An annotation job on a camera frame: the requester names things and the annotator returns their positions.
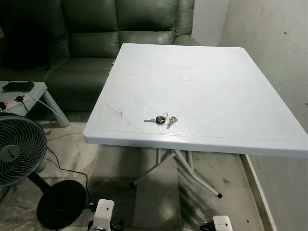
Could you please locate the black controller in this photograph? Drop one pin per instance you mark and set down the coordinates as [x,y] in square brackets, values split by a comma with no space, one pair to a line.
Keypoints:
[18,86]

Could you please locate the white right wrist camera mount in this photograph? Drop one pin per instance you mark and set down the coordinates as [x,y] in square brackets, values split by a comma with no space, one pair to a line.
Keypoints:
[223,224]

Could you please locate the white power strip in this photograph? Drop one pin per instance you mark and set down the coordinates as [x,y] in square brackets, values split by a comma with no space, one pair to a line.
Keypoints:
[17,101]

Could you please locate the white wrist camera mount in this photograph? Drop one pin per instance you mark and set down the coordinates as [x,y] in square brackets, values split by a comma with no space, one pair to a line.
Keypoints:
[223,224]
[103,214]

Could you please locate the white metal table leg frame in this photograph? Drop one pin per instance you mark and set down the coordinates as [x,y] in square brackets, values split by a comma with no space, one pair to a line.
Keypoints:
[185,161]

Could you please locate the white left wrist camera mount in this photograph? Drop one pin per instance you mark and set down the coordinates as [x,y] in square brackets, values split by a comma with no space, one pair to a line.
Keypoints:
[103,214]

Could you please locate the small grey side table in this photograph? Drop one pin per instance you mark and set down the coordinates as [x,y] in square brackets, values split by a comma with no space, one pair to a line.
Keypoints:
[41,89]

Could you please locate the green leather sofa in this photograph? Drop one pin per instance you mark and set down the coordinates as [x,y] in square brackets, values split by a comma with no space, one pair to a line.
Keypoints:
[91,29]

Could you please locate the black pedestal fan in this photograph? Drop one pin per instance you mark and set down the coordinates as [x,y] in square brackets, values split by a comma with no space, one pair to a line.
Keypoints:
[19,149]

